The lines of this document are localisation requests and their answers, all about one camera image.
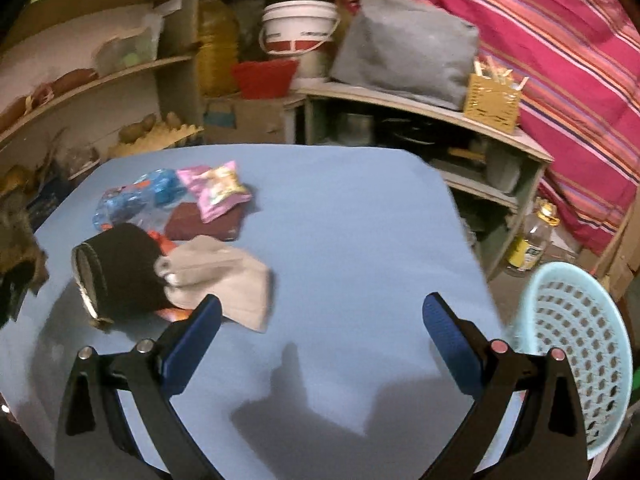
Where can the yellow utensil basket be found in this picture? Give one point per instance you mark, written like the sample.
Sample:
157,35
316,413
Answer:
490,100

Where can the light blue plastic basket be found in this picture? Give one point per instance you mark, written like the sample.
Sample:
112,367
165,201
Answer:
575,320

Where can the beige cloth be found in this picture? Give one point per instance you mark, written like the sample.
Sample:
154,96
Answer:
225,280

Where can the maroon scouring pad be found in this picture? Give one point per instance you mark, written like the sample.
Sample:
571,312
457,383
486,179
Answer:
190,222

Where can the blue plastic wrapper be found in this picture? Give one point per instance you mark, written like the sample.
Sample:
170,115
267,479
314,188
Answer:
150,187

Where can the red striped cloth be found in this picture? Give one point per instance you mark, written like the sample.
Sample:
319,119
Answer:
550,60

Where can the yellow egg tray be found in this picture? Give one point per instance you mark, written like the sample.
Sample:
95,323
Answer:
160,137

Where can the clear plastic container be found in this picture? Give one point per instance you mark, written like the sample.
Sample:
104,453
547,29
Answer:
125,52

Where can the white plastic bucket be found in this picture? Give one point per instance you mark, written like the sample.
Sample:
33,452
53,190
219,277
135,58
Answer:
300,25

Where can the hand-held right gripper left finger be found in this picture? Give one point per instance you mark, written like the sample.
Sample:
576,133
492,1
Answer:
192,340

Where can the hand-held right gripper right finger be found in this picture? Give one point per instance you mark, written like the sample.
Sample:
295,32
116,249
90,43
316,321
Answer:
450,345

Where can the grey fabric bag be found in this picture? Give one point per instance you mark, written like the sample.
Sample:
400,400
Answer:
400,50

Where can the cardboard box blue label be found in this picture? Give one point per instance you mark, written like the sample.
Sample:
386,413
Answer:
260,120

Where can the small metal pot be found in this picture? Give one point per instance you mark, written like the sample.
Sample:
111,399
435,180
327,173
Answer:
356,129

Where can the dark brown cloth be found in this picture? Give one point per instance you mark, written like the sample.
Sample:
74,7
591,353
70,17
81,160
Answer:
20,250

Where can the small oil bottle yellow label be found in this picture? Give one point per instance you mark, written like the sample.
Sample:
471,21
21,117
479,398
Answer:
530,247

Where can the black round pouch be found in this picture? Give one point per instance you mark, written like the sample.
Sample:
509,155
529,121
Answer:
125,270

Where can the large yellow oil bottle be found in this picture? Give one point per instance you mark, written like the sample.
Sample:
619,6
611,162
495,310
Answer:
217,40

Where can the pink snack packet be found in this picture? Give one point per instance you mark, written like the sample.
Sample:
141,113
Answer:
220,190

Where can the pile of potatoes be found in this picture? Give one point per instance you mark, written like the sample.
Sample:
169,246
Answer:
132,130

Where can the red plastic basin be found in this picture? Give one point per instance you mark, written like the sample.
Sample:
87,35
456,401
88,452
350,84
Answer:
262,80

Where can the black frying pan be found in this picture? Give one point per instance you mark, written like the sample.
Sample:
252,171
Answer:
407,132

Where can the tall wooden wall shelf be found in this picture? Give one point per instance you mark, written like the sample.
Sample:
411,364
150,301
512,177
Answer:
100,77

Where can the low wooden shelf unit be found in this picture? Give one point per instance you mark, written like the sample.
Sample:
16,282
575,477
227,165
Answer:
400,102

